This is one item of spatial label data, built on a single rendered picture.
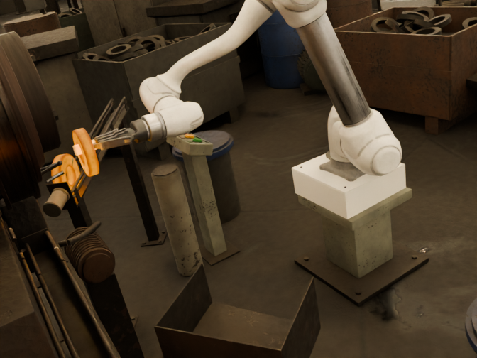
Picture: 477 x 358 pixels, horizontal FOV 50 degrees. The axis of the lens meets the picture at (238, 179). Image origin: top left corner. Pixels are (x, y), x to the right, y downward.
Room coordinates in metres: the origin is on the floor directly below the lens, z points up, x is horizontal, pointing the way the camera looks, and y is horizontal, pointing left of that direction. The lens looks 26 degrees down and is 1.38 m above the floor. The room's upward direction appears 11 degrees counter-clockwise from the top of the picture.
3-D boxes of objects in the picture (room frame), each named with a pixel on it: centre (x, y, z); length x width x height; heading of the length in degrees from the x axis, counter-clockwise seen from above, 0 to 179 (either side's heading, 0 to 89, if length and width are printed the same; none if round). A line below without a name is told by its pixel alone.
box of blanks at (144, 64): (3.92, 0.47, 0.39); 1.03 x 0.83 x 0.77; 131
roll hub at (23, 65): (1.20, 0.44, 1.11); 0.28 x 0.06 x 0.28; 26
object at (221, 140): (2.46, 0.15, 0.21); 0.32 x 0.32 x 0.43
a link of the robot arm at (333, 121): (1.78, -0.45, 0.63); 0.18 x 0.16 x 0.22; 7
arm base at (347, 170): (1.80, -0.43, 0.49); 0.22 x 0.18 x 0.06; 29
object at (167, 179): (1.99, 0.30, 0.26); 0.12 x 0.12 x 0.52
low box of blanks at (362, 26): (3.38, -1.36, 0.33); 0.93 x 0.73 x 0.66; 33
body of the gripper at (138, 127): (1.61, 0.32, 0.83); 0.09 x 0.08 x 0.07; 116
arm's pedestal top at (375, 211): (1.79, -0.44, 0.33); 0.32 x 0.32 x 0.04; 27
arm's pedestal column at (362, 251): (1.79, -0.44, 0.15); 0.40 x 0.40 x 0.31; 27
